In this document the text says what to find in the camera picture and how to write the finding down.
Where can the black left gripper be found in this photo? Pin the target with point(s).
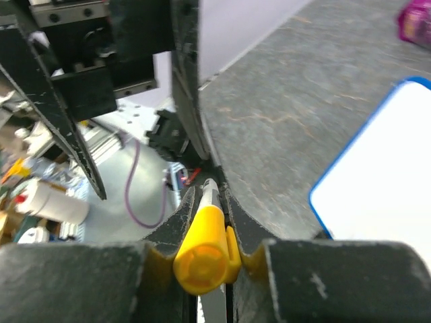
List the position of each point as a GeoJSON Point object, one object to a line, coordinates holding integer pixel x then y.
{"type": "Point", "coordinates": [72, 61]}

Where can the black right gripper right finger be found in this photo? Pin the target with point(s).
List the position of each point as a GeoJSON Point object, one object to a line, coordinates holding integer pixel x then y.
{"type": "Point", "coordinates": [323, 280]}

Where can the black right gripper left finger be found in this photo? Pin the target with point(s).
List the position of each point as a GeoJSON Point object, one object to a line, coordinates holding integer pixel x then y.
{"type": "Point", "coordinates": [107, 282]}

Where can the white marker with yellow cap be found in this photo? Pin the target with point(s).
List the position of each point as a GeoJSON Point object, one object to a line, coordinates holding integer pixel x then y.
{"type": "Point", "coordinates": [208, 258]}

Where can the blue framed whiteboard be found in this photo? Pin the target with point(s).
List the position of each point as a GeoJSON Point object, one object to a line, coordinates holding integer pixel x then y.
{"type": "Point", "coordinates": [378, 187]}

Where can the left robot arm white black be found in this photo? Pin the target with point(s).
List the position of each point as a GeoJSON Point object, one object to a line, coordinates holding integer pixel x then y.
{"type": "Point", "coordinates": [167, 137]}

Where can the white cylindrical container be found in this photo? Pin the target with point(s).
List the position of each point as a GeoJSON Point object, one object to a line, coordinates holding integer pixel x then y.
{"type": "Point", "coordinates": [42, 200]}

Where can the purple snack bag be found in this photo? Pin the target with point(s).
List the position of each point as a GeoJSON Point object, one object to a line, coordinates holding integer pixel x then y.
{"type": "Point", "coordinates": [413, 23]}

